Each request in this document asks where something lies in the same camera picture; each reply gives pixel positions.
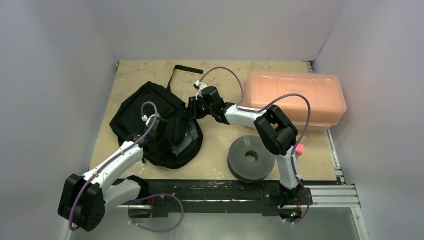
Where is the black student backpack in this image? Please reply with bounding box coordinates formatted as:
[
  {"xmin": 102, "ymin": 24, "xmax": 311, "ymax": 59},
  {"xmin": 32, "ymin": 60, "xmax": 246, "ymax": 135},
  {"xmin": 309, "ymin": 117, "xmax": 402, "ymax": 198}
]
[{"xmin": 109, "ymin": 81, "xmax": 204, "ymax": 169}]

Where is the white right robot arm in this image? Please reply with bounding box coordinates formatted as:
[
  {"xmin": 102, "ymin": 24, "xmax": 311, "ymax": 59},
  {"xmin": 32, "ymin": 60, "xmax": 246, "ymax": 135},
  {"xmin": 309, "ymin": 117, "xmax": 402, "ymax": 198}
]
[{"xmin": 188, "ymin": 83, "xmax": 304, "ymax": 204}]

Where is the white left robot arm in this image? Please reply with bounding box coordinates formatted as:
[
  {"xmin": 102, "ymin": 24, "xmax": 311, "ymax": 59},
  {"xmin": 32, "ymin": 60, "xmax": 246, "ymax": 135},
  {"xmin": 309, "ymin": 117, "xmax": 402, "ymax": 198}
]
[{"xmin": 57, "ymin": 113, "xmax": 167, "ymax": 232}]

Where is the grey filament spool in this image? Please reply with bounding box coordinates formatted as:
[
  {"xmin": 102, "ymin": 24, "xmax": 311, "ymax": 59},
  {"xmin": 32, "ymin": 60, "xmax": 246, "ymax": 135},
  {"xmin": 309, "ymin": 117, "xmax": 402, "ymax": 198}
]
[{"xmin": 227, "ymin": 135, "xmax": 275, "ymax": 184}]

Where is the translucent pink plastic box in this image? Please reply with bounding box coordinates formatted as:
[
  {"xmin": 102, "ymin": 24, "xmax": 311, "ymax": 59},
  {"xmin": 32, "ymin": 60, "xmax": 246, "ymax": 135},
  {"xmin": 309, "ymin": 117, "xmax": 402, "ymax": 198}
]
[{"xmin": 242, "ymin": 69, "xmax": 348, "ymax": 133}]

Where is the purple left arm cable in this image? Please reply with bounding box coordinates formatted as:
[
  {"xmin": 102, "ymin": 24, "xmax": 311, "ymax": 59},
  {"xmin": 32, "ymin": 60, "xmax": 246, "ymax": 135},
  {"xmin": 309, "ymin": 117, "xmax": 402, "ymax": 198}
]
[{"xmin": 67, "ymin": 101, "xmax": 159, "ymax": 232}]

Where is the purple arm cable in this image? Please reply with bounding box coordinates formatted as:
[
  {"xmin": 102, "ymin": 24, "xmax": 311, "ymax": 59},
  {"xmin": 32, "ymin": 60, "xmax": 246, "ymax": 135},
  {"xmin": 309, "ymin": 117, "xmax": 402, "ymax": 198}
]
[
  {"xmin": 67, "ymin": 101, "xmax": 159, "ymax": 232},
  {"xmin": 198, "ymin": 66, "xmax": 313, "ymax": 226}
]

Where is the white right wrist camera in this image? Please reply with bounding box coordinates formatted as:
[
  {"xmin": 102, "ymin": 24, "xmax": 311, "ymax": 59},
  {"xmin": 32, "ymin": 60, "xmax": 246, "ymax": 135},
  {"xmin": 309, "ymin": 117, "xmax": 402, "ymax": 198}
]
[{"xmin": 193, "ymin": 80, "xmax": 208, "ymax": 101}]

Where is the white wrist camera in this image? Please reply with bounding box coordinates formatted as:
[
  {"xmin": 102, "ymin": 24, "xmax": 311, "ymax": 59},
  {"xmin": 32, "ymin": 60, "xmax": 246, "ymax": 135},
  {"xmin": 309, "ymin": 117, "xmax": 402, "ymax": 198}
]
[
  {"xmin": 141, "ymin": 113, "xmax": 161, "ymax": 127},
  {"xmin": 193, "ymin": 80, "xmax": 208, "ymax": 101}
]

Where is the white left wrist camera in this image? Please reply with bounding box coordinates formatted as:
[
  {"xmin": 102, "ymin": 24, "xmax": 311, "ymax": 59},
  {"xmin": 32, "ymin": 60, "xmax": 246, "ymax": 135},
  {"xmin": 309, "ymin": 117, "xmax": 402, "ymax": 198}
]
[{"xmin": 141, "ymin": 113, "xmax": 161, "ymax": 127}]

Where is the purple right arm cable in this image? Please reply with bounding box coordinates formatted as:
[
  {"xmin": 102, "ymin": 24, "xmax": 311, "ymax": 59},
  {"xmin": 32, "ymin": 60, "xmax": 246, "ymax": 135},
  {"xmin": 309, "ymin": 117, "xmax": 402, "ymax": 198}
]
[{"xmin": 198, "ymin": 66, "xmax": 313, "ymax": 226}]

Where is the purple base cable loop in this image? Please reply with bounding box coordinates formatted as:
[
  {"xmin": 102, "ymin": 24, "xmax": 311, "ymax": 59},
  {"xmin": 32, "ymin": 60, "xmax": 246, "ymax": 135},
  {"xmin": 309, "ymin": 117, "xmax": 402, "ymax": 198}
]
[{"xmin": 127, "ymin": 193, "xmax": 185, "ymax": 234}]

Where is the black metal base rail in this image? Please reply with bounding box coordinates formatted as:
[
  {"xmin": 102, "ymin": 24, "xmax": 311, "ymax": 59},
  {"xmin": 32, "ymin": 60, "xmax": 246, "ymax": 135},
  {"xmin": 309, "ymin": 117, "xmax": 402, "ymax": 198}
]
[{"xmin": 118, "ymin": 179, "xmax": 360, "ymax": 221}]

